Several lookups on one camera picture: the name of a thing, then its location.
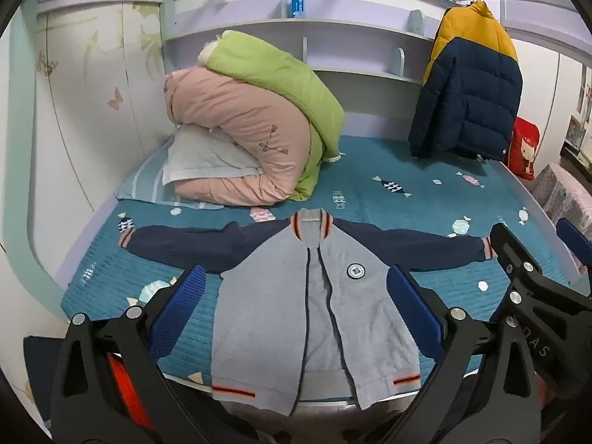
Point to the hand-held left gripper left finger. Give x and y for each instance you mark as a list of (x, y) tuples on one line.
[(178, 310)]

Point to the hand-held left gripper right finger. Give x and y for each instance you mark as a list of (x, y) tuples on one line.
[(416, 310)]

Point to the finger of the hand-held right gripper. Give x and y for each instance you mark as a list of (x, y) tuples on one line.
[(576, 243), (545, 296)]

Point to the grey and navy jacket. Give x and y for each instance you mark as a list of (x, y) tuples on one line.
[(277, 296)]

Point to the pink patterned cover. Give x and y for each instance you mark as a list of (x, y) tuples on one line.
[(566, 194)]

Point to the orange cloth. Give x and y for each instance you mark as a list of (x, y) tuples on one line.
[(127, 388)]

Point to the red cartoon cushion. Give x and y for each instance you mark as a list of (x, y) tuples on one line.
[(525, 148)]

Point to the teal printed quilted blanket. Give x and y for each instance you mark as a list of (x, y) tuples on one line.
[(393, 203)]

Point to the light blue striped pillow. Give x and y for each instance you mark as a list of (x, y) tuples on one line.
[(138, 185)]

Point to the white pillow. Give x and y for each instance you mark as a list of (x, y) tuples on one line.
[(203, 157)]

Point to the yellow and navy puffer jacket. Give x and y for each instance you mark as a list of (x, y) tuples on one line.
[(467, 92)]

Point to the pink pillow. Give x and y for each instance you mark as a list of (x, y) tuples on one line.
[(240, 111)]

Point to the white wardrobe butterfly print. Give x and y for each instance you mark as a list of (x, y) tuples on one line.
[(83, 101)]

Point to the green pillow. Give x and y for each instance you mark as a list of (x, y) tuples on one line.
[(277, 74)]

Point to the small blue box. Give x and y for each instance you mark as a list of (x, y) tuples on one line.
[(297, 7)]

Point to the lavender wall shelf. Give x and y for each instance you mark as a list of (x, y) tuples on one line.
[(351, 27)]

